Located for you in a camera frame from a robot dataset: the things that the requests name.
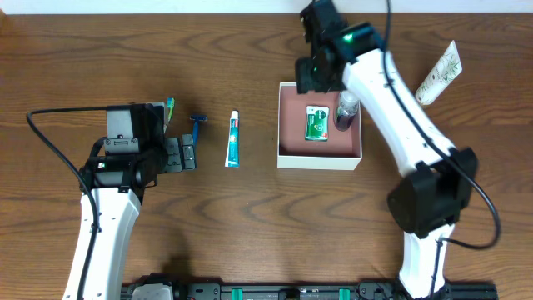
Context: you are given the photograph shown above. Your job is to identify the green white toothbrush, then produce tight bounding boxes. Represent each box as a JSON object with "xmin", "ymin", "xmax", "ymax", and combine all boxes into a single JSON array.
[{"xmin": 163, "ymin": 97, "xmax": 175, "ymax": 132}]

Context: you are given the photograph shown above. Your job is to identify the cream lotion tube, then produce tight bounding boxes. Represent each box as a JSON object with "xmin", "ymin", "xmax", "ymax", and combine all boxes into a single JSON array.
[{"xmin": 415, "ymin": 41, "xmax": 462, "ymax": 106}]

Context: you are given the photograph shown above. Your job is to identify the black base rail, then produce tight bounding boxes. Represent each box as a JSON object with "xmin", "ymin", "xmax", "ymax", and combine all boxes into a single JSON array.
[{"xmin": 120, "ymin": 272, "xmax": 499, "ymax": 300}]

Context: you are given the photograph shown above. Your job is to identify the green soap bar pack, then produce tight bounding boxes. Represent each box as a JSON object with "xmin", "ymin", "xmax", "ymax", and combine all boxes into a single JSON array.
[{"xmin": 305, "ymin": 106, "xmax": 329, "ymax": 142}]

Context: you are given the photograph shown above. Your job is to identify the white box pink interior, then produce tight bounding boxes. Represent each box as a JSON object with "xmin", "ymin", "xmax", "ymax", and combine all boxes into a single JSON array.
[{"xmin": 277, "ymin": 82, "xmax": 363, "ymax": 171}]

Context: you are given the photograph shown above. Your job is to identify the blue disposable razor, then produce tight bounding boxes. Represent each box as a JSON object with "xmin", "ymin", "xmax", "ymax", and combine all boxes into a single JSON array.
[{"xmin": 190, "ymin": 114, "xmax": 207, "ymax": 146}]

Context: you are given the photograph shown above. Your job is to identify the teal white toothpaste tube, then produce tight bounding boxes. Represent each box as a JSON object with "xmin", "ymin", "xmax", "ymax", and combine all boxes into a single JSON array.
[{"xmin": 225, "ymin": 110, "xmax": 240, "ymax": 168}]

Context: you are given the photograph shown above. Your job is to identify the right black cable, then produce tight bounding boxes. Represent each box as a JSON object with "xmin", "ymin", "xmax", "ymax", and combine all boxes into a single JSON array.
[{"xmin": 382, "ymin": 0, "xmax": 502, "ymax": 293}]

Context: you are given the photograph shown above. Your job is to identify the clear spray bottle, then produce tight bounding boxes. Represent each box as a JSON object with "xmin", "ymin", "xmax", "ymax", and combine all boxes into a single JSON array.
[{"xmin": 334, "ymin": 91, "xmax": 360, "ymax": 132}]

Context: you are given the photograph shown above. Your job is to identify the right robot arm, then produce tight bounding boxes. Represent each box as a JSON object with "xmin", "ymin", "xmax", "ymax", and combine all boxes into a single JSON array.
[{"xmin": 296, "ymin": 21, "xmax": 477, "ymax": 299}]

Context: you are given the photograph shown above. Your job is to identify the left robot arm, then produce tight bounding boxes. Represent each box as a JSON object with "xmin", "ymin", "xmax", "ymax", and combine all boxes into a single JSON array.
[{"xmin": 63, "ymin": 137, "xmax": 185, "ymax": 299}]

